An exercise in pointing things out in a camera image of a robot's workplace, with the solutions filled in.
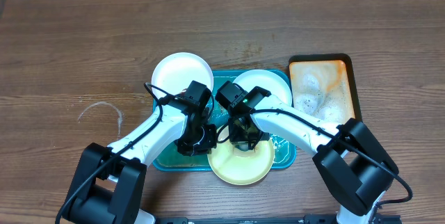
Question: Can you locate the yellow plate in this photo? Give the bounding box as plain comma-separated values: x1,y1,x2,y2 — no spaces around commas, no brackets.
207,138,275,186

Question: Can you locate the white plate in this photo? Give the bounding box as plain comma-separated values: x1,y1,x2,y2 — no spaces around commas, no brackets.
151,52,213,95
234,70,292,106

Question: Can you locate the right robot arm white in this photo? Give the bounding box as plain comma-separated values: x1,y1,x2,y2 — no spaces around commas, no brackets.
216,81,398,223

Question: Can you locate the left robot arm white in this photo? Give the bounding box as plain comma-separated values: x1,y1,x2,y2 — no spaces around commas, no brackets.
55,81,216,223

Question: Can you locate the teal plastic tray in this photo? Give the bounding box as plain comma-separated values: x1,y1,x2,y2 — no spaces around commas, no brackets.
153,70,297,172

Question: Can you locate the black tray with soapy water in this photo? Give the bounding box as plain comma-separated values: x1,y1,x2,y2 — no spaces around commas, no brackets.
289,54,362,124

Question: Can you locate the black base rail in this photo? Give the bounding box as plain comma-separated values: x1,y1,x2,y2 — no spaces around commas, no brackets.
152,213,404,224

